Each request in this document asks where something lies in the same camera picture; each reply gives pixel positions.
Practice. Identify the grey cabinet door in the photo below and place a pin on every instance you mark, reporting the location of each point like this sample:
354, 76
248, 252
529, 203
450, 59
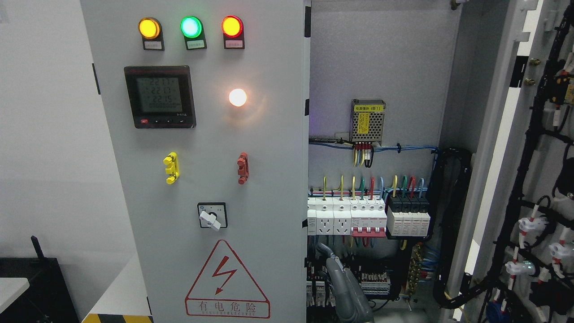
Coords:
515, 239
265, 215

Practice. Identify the red terminal connector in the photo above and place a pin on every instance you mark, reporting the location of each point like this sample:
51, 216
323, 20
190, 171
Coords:
243, 168

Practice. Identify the white double socket module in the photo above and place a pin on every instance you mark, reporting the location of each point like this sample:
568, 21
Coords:
333, 216

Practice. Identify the white glowing indicator lamp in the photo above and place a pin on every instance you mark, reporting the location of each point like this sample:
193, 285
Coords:
237, 97

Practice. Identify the perforated metal power supply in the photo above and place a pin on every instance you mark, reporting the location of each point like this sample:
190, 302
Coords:
367, 120

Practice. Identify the yellow terminal connector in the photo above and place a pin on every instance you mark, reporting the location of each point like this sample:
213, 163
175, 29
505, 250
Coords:
171, 167

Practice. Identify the black white surge protector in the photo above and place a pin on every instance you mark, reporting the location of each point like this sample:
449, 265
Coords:
407, 216

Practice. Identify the black relay terminal row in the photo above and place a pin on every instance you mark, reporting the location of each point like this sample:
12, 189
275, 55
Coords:
318, 285

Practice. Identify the black digital power meter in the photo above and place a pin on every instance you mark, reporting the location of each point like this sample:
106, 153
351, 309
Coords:
161, 96

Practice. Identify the red electric warning sticker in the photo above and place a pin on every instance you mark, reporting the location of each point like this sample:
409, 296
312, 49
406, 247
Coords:
225, 288

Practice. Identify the red indicator lamp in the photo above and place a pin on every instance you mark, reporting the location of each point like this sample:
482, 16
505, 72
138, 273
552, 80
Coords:
233, 32

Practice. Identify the green indicator lamp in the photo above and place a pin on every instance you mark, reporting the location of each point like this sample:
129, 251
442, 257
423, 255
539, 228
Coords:
193, 31

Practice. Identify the brass ground terminal bar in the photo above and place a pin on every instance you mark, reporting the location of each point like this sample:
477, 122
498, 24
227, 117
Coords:
415, 267

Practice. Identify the yellow indicator lamp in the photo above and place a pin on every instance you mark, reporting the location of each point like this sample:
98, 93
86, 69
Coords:
151, 33

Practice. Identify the black box with antenna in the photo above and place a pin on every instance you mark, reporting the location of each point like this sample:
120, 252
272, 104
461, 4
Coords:
47, 299

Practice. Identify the white rotary selector switch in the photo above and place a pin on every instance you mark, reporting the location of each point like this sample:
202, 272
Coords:
212, 215

